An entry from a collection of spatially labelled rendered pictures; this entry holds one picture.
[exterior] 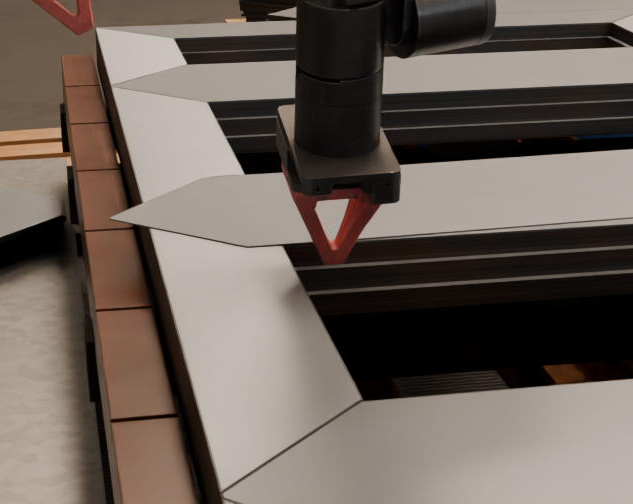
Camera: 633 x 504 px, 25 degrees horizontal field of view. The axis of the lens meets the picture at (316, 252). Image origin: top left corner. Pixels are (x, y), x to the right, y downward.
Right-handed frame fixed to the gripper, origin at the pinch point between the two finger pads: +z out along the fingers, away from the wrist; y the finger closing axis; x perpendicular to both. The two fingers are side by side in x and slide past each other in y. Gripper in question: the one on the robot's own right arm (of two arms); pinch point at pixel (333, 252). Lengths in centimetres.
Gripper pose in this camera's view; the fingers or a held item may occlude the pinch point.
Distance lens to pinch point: 101.6
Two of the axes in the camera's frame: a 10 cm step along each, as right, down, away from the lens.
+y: -1.9, -5.4, 8.2
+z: -0.2, 8.4, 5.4
